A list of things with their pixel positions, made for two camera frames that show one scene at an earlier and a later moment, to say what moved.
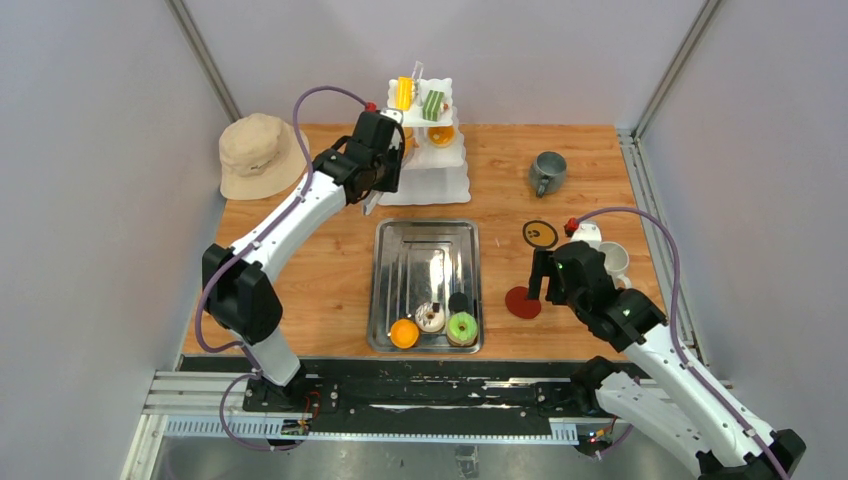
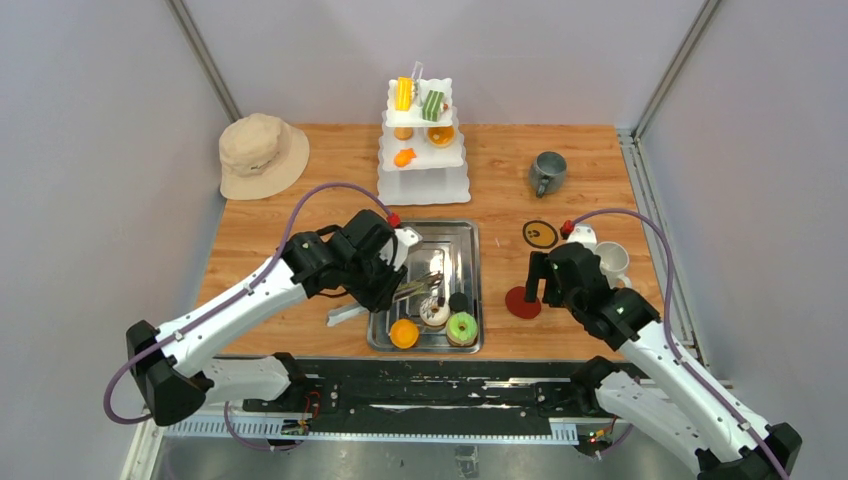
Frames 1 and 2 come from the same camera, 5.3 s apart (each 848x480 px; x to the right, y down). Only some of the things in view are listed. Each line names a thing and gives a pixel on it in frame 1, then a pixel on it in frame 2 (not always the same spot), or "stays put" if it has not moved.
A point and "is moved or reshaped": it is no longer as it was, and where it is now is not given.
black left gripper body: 388,169 to 373,283
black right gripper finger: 541,267 stays put
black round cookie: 458,302 stays put
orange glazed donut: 441,136 stays put
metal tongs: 374,196 to 358,311
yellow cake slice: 405,89 stays put
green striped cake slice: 433,105 stays put
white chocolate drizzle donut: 430,316 is moved or reshaped
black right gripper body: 558,295 stays put
